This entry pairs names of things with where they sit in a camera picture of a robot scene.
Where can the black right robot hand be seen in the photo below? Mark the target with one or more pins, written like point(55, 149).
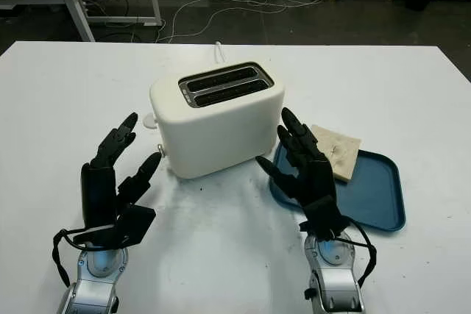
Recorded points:
point(316, 178)

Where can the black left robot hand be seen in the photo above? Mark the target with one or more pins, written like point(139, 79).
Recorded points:
point(99, 189)

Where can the pale bread slice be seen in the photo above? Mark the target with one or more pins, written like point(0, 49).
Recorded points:
point(342, 152)

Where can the white toaster lever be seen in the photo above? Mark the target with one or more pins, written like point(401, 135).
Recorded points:
point(149, 121)

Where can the dark blue plastic tray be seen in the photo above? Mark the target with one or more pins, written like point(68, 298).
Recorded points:
point(371, 196)

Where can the small silver toaster dial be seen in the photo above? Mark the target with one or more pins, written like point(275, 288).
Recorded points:
point(160, 148)

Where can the white two-slot toaster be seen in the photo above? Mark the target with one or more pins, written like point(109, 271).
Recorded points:
point(221, 137)

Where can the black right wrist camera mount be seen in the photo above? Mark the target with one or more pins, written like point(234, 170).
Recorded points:
point(320, 218)

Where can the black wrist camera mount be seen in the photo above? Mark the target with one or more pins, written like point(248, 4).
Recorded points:
point(320, 218)
point(132, 225)

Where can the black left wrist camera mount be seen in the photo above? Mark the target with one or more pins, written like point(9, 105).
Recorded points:
point(132, 225)

